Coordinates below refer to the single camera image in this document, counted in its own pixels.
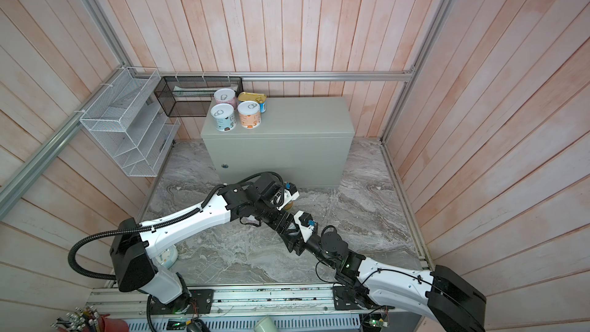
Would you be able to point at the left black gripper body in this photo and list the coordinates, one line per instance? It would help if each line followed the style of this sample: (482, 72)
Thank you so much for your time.
(268, 212)

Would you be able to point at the orange label pull-tab can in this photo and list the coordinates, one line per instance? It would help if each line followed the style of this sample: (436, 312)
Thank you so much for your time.
(250, 114)

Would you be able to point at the teal label can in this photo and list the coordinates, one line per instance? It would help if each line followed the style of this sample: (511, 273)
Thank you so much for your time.
(224, 117)

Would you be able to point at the gold rectangular tin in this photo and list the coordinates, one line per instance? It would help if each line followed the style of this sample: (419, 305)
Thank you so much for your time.
(258, 97)

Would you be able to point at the pink label can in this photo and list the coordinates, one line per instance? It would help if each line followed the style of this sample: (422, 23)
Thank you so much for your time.
(226, 96)

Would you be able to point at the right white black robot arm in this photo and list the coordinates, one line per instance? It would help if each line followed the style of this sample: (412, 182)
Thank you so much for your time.
(440, 294)

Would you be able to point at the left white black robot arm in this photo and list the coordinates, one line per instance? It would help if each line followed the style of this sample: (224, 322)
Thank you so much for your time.
(136, 247)

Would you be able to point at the grey metal cabinet counter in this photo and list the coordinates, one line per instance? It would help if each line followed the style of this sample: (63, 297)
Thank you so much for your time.
(306, 140)

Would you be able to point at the orange can white lid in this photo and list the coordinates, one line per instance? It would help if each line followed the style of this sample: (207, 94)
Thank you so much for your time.
(288, 201)

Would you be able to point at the white cup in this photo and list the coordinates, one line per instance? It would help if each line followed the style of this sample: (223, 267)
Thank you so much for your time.
(265, 324)

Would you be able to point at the red cup with tools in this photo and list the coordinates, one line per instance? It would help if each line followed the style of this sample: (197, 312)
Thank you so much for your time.
(88, 319)

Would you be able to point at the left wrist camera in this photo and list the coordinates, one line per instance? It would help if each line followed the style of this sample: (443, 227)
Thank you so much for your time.
(291, 193)

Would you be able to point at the aluminium front rail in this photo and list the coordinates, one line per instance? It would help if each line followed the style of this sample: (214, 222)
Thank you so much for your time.
(235, 301)

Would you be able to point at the aluminium rail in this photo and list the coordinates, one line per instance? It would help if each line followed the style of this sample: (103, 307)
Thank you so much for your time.
(300, 76)
(32, 169)
(235, 301)

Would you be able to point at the black mesh wall basket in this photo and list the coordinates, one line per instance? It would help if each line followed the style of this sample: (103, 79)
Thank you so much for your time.
(191, 96)

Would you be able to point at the white wire mesh shelf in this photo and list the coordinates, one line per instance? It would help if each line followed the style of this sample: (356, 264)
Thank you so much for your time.
(130, 124)

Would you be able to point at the aluminium back rail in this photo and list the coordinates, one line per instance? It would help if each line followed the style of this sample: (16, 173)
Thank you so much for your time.
(300, 76)

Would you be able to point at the aluminium right post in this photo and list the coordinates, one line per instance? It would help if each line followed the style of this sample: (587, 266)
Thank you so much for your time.
(426, 20)

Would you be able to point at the aluminium left rail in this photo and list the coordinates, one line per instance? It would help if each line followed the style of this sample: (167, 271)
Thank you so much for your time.
(32, 169)

